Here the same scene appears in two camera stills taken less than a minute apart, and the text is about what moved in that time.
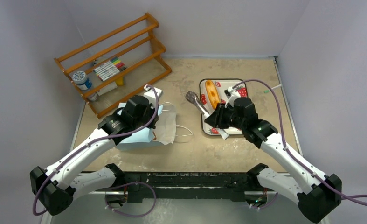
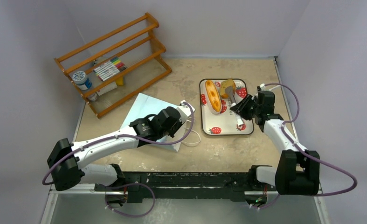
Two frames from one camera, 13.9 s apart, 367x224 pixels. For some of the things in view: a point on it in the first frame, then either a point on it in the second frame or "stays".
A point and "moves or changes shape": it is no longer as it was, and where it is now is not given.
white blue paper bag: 163,133 moves or changes shape
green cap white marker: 266,91 stays
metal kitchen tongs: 191,96 moves or changes shape
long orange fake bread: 212,94 stays
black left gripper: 153,111 to 172,134
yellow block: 120,81 stays
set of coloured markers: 112,67 stays
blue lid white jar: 81,81 stays
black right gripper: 216,116 to 251,107
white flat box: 111,86 stays
